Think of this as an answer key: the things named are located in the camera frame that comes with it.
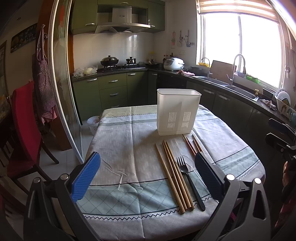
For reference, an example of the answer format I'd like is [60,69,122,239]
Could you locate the dark wooden chopstick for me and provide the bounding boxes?
[192,135,203,154]
[182,135,196,156]

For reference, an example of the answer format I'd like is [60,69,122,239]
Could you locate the black plastic fork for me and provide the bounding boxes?
[177,157,206,211]

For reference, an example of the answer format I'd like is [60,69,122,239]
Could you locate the light bamboo chopstick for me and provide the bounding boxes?
[154,144,185,214]
[163,141,191,210]
[165,142,195,210]

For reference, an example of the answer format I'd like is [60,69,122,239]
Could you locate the green lower kitchen cabinets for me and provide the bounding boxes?
[72,69,288,146]

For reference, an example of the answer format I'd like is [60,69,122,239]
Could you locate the dish rack with plates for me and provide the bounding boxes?
[274,88,295,121]

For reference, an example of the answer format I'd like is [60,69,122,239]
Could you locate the white trash bin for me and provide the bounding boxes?
[87,116,100,136]

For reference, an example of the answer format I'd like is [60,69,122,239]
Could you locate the patterned grey tablecloth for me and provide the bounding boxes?
[78,105,265,240]

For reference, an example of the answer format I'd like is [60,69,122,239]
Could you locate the red chair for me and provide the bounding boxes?
[6,81,59,193]

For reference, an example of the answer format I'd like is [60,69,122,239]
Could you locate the chrome sink faucet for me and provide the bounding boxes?
[226,53,246,86]

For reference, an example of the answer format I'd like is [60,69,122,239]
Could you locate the white plastic utensil holder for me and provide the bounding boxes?
[157,88,202,136]

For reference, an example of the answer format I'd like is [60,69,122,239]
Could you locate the glass sliding door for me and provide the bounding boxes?
[48,0,84,164]

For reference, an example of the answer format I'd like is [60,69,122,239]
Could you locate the wooden cutting board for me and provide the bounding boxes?
[210,60,233,84]

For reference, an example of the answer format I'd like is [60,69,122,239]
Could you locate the checkered hanging apron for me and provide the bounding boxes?
[32,25,57,124]

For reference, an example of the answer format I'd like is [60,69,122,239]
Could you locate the white rice cooker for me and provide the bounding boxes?
[164,57,185,71]

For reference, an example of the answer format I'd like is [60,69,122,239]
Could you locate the black wok with lid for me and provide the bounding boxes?
[100,55,119,67]

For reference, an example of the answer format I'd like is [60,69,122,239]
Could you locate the small black pot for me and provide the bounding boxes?
[126,56,137,65]

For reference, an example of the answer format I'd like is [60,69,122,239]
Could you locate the steel range hood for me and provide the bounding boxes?
[95,5,151,34]

